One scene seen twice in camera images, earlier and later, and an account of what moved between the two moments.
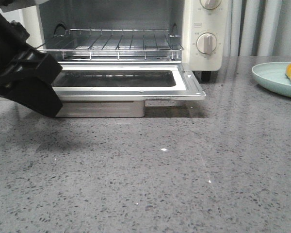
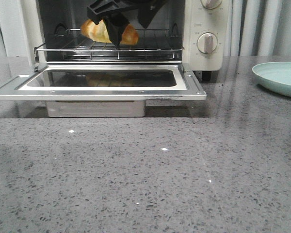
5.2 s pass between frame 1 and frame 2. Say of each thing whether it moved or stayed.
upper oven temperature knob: stayed
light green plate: stayed
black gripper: moved
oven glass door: stayed
